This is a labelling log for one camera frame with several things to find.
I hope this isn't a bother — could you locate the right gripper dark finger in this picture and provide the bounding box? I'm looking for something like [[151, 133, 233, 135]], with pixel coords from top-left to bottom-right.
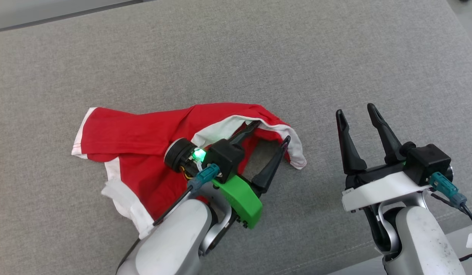
[[367, 103, 406, 165], [336, 109, 368, 176]]

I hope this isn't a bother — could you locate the black cable teal plug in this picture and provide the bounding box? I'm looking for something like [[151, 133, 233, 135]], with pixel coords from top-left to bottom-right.
[[429, 172, 472, 233], [116, 163, 221, 275]]

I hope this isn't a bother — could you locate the red garment with white trim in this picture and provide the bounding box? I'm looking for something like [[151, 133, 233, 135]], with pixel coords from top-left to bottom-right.
[[71, 102, 308, 240]]

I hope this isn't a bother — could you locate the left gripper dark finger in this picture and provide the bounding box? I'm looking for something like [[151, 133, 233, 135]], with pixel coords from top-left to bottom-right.
[[251, 136, 291, 194], [227, 120, 262, 147]]

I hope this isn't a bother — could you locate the right black cable teal plug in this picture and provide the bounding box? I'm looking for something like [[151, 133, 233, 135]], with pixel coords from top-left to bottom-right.
[[429, 172, 472, 233]]

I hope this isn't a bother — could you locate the left black cable teal plug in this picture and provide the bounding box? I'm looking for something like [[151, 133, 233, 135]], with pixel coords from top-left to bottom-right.
[[116, 163, 221, 275]]

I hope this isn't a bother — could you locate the grey fabric sofa seat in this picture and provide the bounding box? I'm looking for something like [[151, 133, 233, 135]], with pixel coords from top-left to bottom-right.
[[0, 0, 472, 275]]

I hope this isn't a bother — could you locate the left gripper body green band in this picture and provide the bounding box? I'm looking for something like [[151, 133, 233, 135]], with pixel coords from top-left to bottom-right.
[[164, 138, 264, 230]]

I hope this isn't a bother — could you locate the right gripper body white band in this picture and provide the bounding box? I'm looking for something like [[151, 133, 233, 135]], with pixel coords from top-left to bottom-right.
[[342, 160, 431, 213]]

